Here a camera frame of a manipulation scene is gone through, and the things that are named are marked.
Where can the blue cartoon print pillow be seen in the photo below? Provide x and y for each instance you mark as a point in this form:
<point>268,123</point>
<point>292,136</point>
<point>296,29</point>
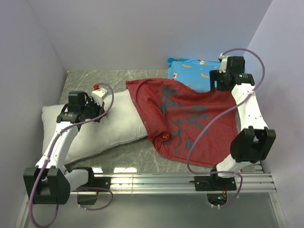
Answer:
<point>194,73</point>

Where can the right control board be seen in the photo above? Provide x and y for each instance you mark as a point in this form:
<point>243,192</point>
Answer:
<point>217,199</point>

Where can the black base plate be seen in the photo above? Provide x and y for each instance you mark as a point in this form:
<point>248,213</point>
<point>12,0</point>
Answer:
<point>214,183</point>
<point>96,184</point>

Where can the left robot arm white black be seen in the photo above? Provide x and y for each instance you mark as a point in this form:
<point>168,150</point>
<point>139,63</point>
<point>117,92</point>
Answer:
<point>47,183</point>

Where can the aluminium rail frame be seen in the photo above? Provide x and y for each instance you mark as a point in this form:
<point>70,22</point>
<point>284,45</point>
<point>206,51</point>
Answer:
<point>169,200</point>

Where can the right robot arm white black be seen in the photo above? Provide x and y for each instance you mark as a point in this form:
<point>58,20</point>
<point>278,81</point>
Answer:
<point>255,139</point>

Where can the white pillow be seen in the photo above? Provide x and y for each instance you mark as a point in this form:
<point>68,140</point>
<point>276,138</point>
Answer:
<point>121,125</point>

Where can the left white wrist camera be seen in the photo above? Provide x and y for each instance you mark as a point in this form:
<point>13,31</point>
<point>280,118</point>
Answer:
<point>99,94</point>

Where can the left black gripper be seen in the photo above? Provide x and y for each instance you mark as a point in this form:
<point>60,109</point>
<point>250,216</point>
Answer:
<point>100,109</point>

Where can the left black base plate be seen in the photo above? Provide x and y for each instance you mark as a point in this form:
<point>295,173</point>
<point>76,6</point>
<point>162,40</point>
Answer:
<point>96,184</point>

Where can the red pillowcase with grey print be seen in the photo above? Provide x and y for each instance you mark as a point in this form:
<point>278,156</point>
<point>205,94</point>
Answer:
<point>174,115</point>

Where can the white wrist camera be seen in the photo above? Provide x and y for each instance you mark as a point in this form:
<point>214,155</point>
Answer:
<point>223,63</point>
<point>99,94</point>

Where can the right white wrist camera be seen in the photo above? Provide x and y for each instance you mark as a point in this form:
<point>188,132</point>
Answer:
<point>223,63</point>

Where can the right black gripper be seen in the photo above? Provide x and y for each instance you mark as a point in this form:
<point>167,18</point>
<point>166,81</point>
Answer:
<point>214,75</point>

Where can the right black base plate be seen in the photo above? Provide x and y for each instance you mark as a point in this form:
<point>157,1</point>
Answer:
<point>214,183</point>

